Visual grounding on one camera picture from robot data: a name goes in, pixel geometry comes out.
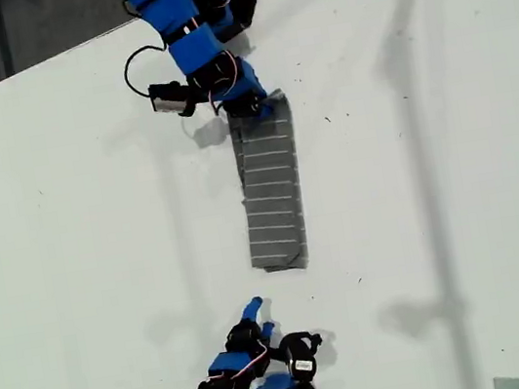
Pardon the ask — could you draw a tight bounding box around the grey white-striped towel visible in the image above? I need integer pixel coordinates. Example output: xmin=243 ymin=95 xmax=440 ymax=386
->
xmin=222 ymin=86 xmax=318 ymax=280

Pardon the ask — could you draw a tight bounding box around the black camera stalk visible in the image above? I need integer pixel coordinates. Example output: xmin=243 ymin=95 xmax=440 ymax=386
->
xmin=262 ymin=340 xmax=290 ymax=365
xmin=181 ymin=84 xmax=204 ymax=116

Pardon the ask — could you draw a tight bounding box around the red white servo wire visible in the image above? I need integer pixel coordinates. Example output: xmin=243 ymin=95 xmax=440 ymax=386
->
xmin=200 ymin=52 xmax=247 ymax=117
xmin=182 ymin=338 xmax=276 ymax=389

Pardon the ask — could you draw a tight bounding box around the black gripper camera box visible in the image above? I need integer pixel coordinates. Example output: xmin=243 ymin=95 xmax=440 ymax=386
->
xmin=277 ymin=327 xmax=329 ymax=387
xmin=146 ymin=78 xmax=194 ymax=124

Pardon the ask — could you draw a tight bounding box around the black camera cable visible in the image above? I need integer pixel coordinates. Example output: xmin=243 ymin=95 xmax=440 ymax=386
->
xmin=120 ymin=40 xmax=178 ymax=100

